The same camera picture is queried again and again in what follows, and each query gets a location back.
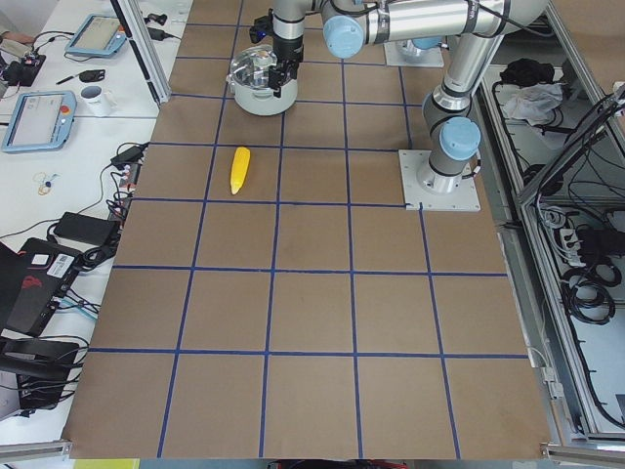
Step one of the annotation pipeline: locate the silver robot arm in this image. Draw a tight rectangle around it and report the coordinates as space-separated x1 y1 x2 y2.
250 0 547 194
397 36 443 57

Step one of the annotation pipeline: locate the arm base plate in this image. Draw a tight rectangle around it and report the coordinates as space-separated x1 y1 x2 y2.
398 149 480 212
384 41 444 68

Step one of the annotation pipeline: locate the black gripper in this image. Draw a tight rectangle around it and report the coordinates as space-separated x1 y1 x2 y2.
269 33 303 98

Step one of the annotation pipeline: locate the black power brick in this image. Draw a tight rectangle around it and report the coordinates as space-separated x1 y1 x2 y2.
54 212 120 246

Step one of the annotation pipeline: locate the black pen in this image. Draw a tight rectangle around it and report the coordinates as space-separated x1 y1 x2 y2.
55 73 79 85

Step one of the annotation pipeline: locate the blue teach pendant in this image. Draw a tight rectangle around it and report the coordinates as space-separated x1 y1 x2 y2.
65 14 127 58
1 91 77 153

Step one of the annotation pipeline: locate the blue teach pendant near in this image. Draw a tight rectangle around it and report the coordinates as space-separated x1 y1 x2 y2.
1 91 77 153

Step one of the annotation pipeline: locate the white mug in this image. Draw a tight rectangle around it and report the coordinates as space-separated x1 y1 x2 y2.
80 85 117 117

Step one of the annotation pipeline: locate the white crumpled cloth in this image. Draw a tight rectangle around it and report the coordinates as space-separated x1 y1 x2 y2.
502 84 563 125

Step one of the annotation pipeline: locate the yellow corn cob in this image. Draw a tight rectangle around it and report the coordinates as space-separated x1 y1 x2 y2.
229 147 251 195

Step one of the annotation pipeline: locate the aluminium frame post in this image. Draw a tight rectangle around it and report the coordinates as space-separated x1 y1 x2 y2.
110 0 172 107

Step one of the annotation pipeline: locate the black cloth bundle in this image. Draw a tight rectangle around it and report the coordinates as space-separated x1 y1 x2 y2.
500 58 555 87

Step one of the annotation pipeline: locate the black docking station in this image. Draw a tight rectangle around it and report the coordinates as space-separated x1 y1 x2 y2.
1 337 88 417

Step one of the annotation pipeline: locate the black laptop red logo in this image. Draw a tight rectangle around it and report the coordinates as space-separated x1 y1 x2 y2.
5 237 82 337

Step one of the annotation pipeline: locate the pale green cooking pot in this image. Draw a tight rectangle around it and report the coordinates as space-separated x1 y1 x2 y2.
227 76 298 116

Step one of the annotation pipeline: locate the glass pot lid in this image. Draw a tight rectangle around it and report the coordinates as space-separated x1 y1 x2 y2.
228 44 277 90

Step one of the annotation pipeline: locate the blue teach pendant far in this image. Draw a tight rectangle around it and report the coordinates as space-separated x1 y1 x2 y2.
65 14 127 58

